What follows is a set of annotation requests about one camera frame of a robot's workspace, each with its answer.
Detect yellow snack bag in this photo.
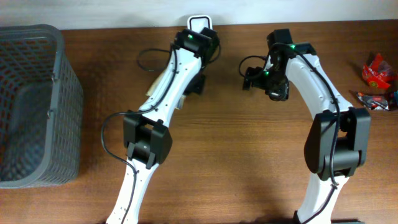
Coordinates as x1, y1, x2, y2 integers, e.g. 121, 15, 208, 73
146, 71, 187, 110

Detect grey plastic mesh basket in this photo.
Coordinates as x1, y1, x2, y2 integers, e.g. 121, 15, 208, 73
1, 24, 84, 189

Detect black red snack packet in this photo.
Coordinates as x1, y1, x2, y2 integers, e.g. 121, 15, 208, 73
356, 92, 389, 111

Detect blue mouthwash bottle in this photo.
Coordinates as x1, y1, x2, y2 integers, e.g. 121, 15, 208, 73
386, 91, 398, 111

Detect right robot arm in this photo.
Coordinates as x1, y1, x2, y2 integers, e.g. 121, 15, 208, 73
242, 29, 371, 223

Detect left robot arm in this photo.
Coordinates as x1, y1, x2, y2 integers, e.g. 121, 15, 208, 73
105, 27, 220, 223

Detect white barcode scanner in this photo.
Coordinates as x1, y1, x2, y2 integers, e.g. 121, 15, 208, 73
187, 15, 213, 33

